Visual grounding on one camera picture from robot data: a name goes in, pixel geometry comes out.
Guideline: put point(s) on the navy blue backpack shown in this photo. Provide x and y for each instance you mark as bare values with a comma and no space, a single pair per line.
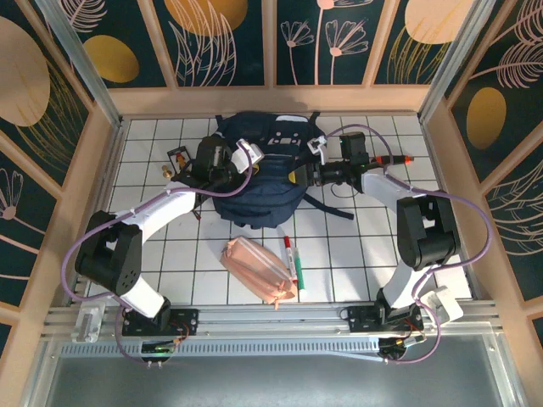
254,199

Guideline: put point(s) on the green marker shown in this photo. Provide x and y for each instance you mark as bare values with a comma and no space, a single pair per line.
300,271

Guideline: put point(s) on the pink pencil case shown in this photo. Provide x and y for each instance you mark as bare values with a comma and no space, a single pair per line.
259,267

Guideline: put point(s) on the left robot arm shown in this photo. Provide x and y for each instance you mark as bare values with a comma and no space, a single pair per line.
110,254

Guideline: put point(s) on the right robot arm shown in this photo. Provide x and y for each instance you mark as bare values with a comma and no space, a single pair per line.
428,233

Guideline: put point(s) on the small brass chess piece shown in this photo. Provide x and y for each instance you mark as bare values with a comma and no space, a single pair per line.
166,171

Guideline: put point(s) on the red black screwdriver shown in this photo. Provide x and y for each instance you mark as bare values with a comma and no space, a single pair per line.
396,160

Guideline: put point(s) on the red capped white marker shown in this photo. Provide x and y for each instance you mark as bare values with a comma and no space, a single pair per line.
289,258

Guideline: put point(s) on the grey metal panel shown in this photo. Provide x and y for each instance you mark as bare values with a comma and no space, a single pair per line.
271,381

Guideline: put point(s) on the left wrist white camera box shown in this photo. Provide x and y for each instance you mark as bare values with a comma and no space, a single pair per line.
244,157

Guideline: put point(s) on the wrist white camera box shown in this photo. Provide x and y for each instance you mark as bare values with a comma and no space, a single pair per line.
244,157
317,146

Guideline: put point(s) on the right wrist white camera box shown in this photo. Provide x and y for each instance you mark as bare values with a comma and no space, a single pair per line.
317,146

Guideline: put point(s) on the aluminium frame post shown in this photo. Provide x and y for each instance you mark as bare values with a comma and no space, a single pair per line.
87,72
454,63

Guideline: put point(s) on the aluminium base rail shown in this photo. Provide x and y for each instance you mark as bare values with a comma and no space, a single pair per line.
271,324

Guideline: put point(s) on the white plastic hollow bracket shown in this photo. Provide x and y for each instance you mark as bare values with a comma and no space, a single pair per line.
445,305

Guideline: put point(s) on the white plastic clamp bracket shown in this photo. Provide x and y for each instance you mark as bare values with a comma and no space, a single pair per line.
87,322

